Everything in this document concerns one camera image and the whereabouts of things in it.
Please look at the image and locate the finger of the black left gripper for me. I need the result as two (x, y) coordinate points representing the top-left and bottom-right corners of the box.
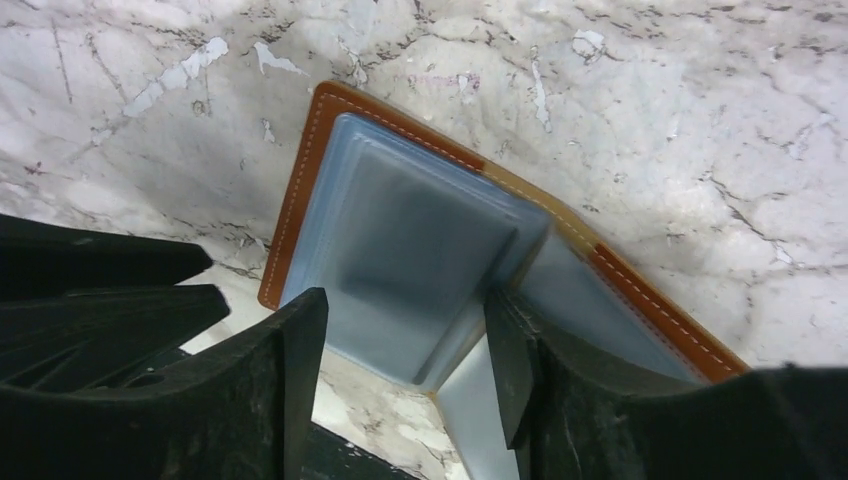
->
(1, 215), (230, 385)

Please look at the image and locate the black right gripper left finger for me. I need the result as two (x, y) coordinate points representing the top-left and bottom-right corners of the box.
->
(1, 287), (328, 479)

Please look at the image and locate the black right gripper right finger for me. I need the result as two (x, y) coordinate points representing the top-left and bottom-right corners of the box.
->
(484, 288), (847, 479)

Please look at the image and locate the brown leather card holder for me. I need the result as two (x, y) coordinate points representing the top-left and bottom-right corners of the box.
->
(258, 81), (746, 479)

